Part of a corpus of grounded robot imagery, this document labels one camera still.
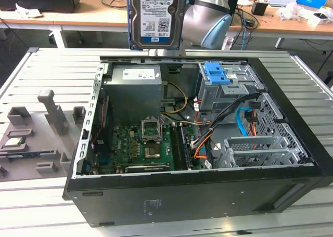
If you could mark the RAM slots with sticks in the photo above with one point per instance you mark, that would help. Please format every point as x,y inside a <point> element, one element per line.
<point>179,146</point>

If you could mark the small black box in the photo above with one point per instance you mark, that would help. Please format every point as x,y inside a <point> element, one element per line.
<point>259,8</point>

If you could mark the CPU socket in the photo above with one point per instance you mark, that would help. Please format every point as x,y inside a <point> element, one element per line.
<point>152,151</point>

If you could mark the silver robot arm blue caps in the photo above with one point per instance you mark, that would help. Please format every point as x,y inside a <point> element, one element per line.
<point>203,21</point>

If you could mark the black open PC case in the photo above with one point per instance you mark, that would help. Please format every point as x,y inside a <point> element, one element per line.
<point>182,195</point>

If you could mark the metal disk bay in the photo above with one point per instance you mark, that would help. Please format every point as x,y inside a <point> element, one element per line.
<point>256,147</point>

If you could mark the wooden desk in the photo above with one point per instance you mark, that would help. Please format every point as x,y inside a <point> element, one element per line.
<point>91,20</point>

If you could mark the hard disk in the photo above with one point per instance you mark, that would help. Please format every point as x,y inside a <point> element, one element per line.
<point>156,16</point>

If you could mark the blue plastic drive latch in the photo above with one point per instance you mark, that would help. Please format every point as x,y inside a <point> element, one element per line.
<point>214,74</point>

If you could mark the grey power supply unit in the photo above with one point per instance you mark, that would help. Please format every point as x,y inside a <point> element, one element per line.
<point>132,91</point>

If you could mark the small white box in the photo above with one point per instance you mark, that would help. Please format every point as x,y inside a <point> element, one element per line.
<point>320,18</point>

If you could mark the blue RAM stick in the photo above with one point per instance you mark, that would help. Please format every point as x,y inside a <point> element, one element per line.
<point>26,155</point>

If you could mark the black speaker box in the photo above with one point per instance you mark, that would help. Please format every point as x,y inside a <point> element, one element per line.
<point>233,5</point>

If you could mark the grey parts rack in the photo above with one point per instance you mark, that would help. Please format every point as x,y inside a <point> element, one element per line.
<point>49,135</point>

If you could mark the green motherboard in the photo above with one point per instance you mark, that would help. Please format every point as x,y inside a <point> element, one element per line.
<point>125,143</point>

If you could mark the grey metal drive cage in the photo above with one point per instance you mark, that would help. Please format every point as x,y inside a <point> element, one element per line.
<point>210,96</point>

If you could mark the black graphics card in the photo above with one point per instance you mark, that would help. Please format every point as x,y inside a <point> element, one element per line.
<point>147,168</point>

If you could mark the silver CPU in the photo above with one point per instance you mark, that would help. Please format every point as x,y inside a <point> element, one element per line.
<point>13,142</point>

